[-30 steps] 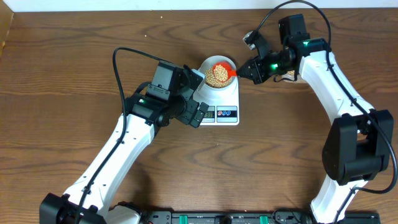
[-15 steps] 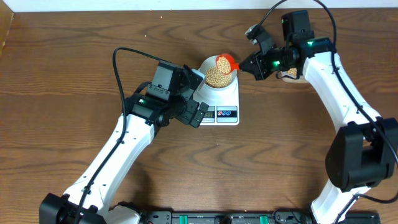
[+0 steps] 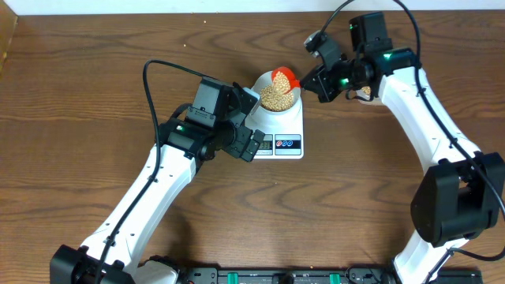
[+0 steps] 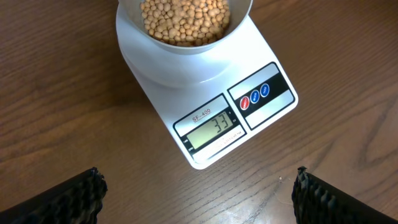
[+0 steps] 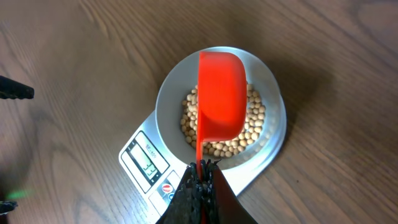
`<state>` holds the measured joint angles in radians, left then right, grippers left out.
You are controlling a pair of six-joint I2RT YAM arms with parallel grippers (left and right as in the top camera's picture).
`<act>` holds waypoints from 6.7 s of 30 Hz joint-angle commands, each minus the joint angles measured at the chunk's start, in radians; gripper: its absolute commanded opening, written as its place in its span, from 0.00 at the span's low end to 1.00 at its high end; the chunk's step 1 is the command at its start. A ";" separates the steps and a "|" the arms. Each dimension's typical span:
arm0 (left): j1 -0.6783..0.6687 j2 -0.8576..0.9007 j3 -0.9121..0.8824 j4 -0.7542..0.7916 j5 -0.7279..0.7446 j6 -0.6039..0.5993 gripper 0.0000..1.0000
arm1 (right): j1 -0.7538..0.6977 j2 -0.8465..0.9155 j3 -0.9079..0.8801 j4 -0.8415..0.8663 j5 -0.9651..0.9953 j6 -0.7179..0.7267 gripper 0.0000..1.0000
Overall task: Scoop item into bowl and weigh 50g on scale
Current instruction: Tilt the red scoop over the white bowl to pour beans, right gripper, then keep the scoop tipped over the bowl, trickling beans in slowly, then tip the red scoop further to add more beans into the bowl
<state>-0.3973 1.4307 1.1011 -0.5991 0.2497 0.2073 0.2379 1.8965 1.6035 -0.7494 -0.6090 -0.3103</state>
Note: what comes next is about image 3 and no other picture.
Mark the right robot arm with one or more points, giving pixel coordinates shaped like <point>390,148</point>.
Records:
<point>460,195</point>

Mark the red measuring scoop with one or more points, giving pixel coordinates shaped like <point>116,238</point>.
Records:
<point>294,83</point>

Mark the soybeans in bowl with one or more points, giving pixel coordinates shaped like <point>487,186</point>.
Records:
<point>274,101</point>

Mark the light grey bowl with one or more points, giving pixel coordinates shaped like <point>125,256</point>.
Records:
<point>265,79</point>

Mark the white digital kitchen scale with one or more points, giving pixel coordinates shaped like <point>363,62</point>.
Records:
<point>284,131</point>

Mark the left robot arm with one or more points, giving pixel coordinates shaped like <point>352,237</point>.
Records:
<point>194,133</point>

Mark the soybeans in scoop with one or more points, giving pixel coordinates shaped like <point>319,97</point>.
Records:
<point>281,83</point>

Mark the soybeans in container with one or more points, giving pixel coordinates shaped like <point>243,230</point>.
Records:
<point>366,90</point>

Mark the clear plastic container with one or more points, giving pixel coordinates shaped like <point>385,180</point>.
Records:
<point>367,100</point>

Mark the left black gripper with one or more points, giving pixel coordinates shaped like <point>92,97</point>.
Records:
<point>236,147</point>

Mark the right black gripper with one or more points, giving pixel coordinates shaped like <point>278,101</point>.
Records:
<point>320,86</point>

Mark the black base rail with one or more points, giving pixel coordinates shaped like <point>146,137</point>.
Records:
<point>359,275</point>

